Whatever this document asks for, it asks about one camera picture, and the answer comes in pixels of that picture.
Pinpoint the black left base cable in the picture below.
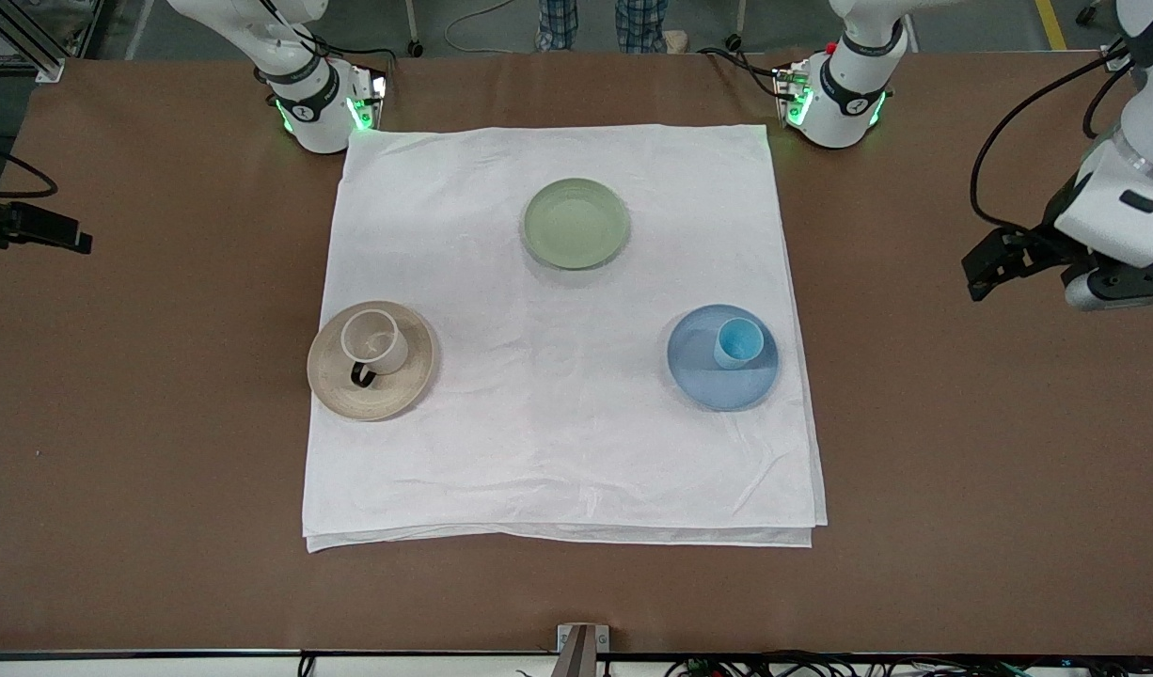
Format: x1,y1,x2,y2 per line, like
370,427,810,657
697,45,786,97

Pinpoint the black base cable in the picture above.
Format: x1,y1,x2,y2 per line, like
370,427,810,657
308,36,396,74
697,45,786,97

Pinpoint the beige round plate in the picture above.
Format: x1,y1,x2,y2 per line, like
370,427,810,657
307,301,436,422

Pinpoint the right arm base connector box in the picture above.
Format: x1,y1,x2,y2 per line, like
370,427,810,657
349,64,389,130

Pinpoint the blue round plate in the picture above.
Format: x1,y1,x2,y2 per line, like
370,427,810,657
667,304,782,413

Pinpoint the metal table edge bracket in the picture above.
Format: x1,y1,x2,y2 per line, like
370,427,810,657
556,622,611,677

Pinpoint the white floor cable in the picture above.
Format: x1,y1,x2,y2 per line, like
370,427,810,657
443,0,516,54

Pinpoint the black right base cable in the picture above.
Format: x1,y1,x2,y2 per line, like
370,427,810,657
308,36,396,74

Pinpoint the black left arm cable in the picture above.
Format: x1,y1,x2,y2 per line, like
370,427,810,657
1082,58,1139,142

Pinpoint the white mug black handle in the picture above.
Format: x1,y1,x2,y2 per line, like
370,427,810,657
340,308,410,388

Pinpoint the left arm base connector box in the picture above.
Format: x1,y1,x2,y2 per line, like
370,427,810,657
772,61,814,128

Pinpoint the white cloth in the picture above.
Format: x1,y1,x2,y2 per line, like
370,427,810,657
302,124,829,553

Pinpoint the green round plate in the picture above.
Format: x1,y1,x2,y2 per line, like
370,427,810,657
522,178,631,271

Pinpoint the blue cup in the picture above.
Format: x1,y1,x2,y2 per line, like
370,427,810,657
713,318,766,370

